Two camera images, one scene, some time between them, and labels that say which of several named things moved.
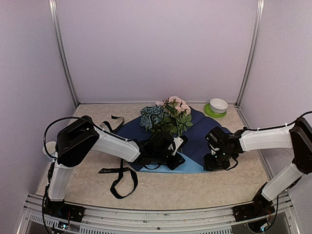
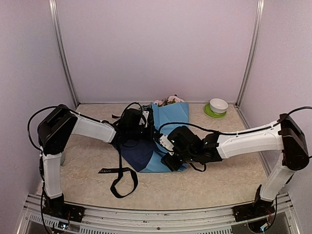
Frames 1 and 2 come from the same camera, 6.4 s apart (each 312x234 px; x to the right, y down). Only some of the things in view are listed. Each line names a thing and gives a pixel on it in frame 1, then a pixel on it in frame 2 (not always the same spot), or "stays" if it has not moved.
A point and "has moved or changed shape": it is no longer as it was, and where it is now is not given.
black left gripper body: (159, 158) to (134, 133)
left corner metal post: (54, 11) stays
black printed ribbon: (117, 127) has moved or changed shape
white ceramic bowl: (218, 106) stays
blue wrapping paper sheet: (193, 154) to (146, 156)
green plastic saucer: (208, 111) stays
